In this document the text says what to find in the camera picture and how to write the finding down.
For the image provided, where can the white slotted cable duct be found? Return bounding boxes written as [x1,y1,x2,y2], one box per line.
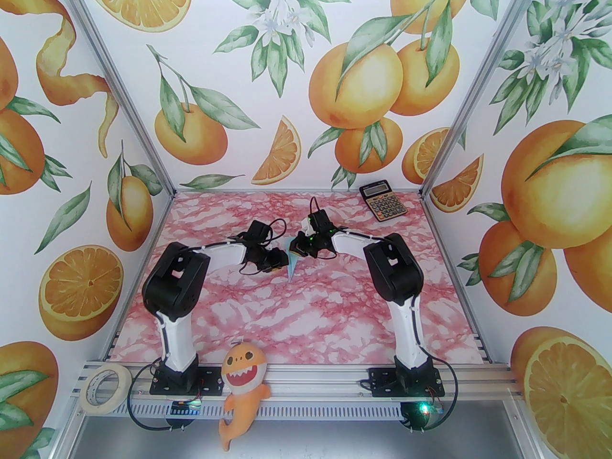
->
[128,394,407,418]

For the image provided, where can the light blue paper sheet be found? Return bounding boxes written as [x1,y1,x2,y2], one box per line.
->
[285,237,305,284]

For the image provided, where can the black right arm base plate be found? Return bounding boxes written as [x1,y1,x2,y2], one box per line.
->
[367,369,445,397]

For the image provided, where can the aluminium mounting rail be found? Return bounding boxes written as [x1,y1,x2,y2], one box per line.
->
[72,359,524,400]

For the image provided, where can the aluminium frame post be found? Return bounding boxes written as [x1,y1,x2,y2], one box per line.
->
[53,0,175,199]
[418,0,559,199]

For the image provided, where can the orange shark plush toy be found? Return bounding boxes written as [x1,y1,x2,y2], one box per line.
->
[219,344,272,450]

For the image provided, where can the beige masking tape roll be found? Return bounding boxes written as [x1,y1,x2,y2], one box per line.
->
[79,365,132,415]

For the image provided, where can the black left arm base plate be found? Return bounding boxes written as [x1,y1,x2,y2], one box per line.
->
[150,367,223,395]

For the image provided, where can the aluminium frame bar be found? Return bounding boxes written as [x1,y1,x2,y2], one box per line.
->
[99,193,175,362]
[419,193,494,365]
[173,188,422,195]

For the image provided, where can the black desk calculator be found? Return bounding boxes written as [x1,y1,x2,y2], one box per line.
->
[360,181,408,222]

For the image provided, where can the black base cable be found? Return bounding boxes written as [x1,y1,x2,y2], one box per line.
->
[356,361,460,433]
[127,359,201,433]

